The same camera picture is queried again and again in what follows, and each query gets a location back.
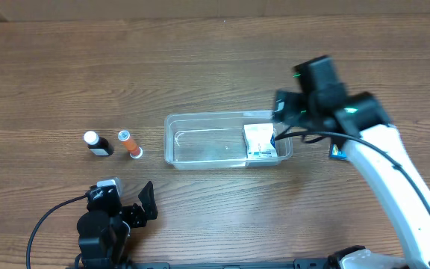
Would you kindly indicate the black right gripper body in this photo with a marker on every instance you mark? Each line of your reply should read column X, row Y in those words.
column 284, row 107

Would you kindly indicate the blue medicine box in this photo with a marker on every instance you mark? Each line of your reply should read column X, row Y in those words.
column 336, row 153

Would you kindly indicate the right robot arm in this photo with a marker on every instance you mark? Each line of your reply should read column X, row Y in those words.
column 361, row 128

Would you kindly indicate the dark syrup bottle white cap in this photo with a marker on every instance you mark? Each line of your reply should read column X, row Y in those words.
column 98, row 145

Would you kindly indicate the clear plastic container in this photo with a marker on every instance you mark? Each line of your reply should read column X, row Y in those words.
column 214, row 140

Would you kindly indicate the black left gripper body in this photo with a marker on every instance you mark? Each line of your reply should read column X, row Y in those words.
column 134, row 215

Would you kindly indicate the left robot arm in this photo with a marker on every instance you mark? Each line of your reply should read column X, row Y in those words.
column 105, row 228

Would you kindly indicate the white medicine box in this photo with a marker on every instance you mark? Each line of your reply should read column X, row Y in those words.
column 259, row 140

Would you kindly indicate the orange tablet tube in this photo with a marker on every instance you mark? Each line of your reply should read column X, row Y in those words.
column 135, row 151

